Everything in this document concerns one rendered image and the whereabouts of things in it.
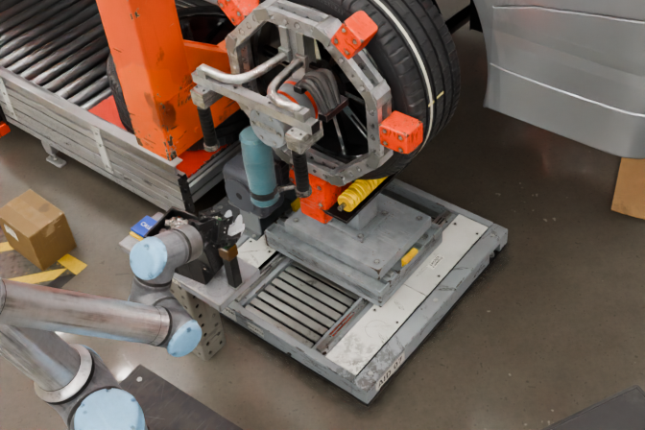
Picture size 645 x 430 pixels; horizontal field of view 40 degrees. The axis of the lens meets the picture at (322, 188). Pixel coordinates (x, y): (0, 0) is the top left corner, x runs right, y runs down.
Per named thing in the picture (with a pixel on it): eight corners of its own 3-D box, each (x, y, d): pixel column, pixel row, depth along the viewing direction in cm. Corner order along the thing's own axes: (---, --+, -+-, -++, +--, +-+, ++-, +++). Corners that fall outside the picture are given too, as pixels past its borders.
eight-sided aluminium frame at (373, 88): (396, 196, 255) (390, 35, 219) (382, 209, 252) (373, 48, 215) (256, 131, 283) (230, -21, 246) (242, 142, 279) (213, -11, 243)
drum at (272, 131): (336, 117, 252) (332, 76, 243) (288, 158, 241) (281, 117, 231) (298, 101, 259) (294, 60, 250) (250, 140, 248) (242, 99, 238)
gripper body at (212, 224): (235, 215, 224) (204, 227, 215) (231, 246, 227) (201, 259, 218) (212, 205, 228) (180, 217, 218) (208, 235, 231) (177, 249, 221)
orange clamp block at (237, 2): (264, 5, 245) (244, -22, 244) (245, 17, 241) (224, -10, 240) (253, 15, 251) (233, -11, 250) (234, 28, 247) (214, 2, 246)
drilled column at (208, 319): (226, 342, 295) (205, 254, 266) (206, 362, 289) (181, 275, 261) (205, 328, 300) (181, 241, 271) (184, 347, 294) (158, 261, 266)
